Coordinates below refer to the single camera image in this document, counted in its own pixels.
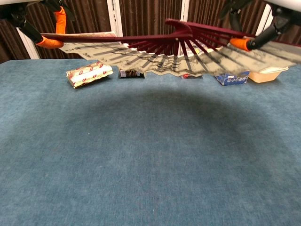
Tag right robot hand, orange thumb tip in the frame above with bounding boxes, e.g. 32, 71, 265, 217
220, 0, 301, 52

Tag left robot hand, orange fingertips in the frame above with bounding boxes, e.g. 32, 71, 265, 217
0, 0, 76, 49

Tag red ribbed paper folding fan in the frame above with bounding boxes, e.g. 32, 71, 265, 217
42, 18, 298, 78

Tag cream plastic tray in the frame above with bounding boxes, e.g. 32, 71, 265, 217
248, 66, 289, 83

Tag blue yellow cardboard box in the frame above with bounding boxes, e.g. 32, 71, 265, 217
215, 70, 250, 86

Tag gold red snack packet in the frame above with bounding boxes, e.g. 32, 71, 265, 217
65, 61, 114, 89

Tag clear plastic box red items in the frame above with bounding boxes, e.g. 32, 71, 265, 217
180, 42, 212, 80

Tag small black printed box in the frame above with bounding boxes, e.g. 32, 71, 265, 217
118, 67, 146, 79

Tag blue felt table cover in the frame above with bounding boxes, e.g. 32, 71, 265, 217
0, 58, 301, 226

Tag white frame post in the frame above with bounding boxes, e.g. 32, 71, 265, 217
107, 0, 125, 38
16, 27, 40, 60
255, 4, 272, 36
181, 0, 190, 24

